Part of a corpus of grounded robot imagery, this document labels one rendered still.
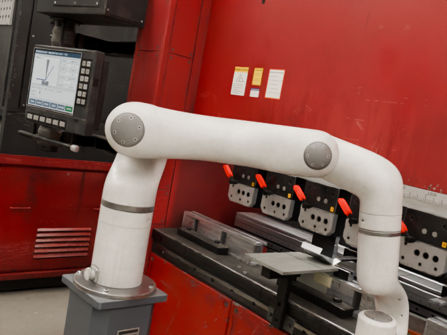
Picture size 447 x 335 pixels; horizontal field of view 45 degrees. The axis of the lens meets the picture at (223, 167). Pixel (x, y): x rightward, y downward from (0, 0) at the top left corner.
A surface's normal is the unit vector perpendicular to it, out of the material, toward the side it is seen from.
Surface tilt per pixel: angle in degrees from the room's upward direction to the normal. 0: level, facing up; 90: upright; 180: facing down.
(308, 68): 90
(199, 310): 90
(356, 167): 82
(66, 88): 90
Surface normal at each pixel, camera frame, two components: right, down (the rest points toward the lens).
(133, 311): 0.66, 0.19
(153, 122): 0.37, -0.06
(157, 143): 0.36, 0.30
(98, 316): -0.05, 0.09
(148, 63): -0.77, -0.07
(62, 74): -0.60, -0.03
